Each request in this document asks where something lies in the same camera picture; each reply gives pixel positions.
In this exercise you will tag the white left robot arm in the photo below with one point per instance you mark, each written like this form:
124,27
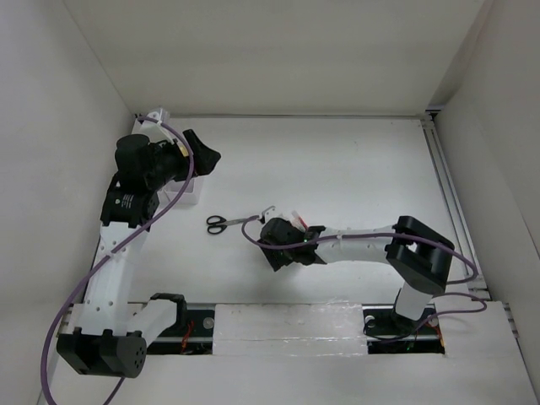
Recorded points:
108,339

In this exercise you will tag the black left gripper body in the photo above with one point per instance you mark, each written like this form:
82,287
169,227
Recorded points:
170,164

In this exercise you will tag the white compartment organizer box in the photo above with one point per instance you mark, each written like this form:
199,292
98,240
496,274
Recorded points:
190,196

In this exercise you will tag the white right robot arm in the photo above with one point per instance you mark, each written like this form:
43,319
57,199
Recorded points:
420,255

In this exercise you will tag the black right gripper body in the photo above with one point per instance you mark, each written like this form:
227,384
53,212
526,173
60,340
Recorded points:
278,257

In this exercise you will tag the black handled scissors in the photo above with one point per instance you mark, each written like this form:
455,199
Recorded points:
217,224

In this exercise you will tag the red white marker pen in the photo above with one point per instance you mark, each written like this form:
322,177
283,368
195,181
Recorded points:
295,219

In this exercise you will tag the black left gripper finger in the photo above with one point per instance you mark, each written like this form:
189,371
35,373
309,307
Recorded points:
205,159
193,141

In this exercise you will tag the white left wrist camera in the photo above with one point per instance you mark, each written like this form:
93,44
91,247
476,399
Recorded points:
150,125

